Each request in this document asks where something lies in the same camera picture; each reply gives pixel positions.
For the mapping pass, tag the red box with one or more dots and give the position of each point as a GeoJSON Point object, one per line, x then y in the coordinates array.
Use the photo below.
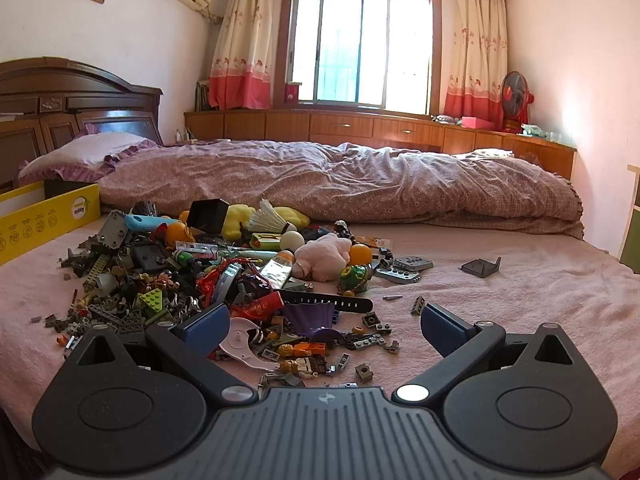
{"type": "Point", "coordinates": [292, 94]}

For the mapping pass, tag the pile of toy bricks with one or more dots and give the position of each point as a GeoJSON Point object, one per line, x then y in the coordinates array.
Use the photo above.
{"type": "Point", "coordinates": [125, 305]}

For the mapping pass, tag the grey studded wedge plate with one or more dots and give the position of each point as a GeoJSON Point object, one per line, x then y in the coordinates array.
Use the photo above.
{"type": "Point", "coordinates": [412, 263]}
{"type": "Point", "coordinates": [397, 275]}

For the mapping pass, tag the grey perforated plate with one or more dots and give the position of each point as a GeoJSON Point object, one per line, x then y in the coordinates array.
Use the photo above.
{"type": "Point", "coordinates": [112, 230]}

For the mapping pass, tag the black square box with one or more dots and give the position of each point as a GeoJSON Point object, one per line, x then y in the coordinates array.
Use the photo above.
{"type": "Point", "coordinates": [207, 215]}

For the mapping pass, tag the grey cloth bundle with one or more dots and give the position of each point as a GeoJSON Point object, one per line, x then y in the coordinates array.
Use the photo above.
{"type": "Point", "coordinates": [446, 119]}

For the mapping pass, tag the long wooden cabinet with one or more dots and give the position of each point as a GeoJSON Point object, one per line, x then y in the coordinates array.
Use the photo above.
{"type": "Point", "coordinates": [350, 127]}

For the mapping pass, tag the white ball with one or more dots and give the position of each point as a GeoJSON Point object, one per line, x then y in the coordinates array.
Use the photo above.
{"type": "Point", "coordinates": [290, 241]}

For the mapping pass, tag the pink curved plastic shell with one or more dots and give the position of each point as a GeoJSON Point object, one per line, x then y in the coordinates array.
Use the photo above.
{"type": "Point", "coordinates": [240, 345]}

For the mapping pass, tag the green orange packet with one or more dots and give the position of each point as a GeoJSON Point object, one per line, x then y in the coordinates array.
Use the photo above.
{"type": "Point", "coordinates": [266, 240]}

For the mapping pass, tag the white shuttlecock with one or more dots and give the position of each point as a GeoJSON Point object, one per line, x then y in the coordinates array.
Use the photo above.
{"type": "Point", "coordinates": [265, 220]}

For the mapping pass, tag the yellow cardboard box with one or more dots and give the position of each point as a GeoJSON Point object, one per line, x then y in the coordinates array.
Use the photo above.
{"type": "Point", "coordinates": [40, 220]}

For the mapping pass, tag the purple floral quilt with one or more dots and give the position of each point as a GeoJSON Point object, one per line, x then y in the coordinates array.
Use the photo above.
{"type": "Point", "coordinates": [350, 180]}

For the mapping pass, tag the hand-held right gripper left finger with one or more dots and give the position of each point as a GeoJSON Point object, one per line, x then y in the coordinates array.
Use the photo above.
{"type": "Point", "coordinates": [205, 322]}

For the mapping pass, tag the red mesh bag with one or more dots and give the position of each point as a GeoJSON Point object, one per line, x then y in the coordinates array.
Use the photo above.
{"type": "Point", "coordinates": [212, 285]}

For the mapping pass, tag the floral curtain red hem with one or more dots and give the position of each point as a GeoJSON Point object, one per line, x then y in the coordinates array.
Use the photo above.
{"type": "Point", "coordinates": [245, 40]}
{"type": "Point", "coordinates": [475, 55]}

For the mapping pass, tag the dark grey bracket piece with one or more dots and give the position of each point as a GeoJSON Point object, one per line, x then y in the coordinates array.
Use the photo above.
{"type": "Point", "coordinates": [477, 266]}

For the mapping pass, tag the red standing fan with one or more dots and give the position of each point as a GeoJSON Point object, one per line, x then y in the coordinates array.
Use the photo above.
{"type": "Point", "coordinates": [515, 97]}

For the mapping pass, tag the purple plastic piece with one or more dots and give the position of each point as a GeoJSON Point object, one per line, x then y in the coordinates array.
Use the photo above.
{"type": "Point", "coordinates": [310, 317]}

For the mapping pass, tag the wooden framed window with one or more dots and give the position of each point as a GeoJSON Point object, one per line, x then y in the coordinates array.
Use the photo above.
{"type": "Point", "coordinates": [360, 45]}

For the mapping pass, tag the clear blister toy pack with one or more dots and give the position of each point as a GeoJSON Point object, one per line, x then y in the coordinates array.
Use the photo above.
{"type": "Point", "coordinates": [196, 250]}

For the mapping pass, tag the green turtle toy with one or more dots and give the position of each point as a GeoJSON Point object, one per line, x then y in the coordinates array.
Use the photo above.
{"type": "Point", "coordinates": [355, 279]}

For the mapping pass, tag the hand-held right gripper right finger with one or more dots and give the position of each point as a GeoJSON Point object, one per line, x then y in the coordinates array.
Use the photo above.
{"type": "Point", "coordinates": [440, 327]}

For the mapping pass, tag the pink box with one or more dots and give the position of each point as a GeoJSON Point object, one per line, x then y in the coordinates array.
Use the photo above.
{"type": "Point", "coordinates": [477, 123]}

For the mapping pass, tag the purple frilled pillow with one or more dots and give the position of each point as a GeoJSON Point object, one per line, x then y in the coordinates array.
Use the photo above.
{"type": "Point", "coordinates": [95, 150]}

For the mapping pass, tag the green toy figure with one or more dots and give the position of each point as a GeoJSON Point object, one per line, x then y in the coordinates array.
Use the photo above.
{"type": "Point", "coordinates": [184, 259]}

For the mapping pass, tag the green wooden furniture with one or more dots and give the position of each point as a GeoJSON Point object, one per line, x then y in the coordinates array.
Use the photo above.
{"type": "Point", "coordinates": [631, 230]}

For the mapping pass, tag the pink plush toy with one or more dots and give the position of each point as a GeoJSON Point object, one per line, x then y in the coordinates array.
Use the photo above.
{"type": "Point", "coordinates": [320, 255]}

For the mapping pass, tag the dark wooden headboard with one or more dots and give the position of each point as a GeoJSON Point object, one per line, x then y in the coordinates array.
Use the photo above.
{"type": "Point", "coordinates": [50, 90]}

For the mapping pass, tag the yellow plush toy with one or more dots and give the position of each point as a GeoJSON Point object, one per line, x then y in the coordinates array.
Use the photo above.
{"type": "Point", "coordinates": [235, 222]}

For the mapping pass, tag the red packet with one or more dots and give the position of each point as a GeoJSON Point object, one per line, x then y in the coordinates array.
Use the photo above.
{"type": "Point", "coordinates": [262, 306]}

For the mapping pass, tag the lime green wedge plate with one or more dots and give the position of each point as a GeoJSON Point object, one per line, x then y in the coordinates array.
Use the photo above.
{"type": "Point", "coordinates": [152, 302]}

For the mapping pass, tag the silver foil packet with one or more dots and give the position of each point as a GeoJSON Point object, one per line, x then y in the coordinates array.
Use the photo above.
{"type": "Point", "coordinates": [276, 271]}

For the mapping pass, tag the row of books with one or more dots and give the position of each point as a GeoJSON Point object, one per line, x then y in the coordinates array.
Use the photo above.
{"type": "Point", "coordinates": [202, 96]}

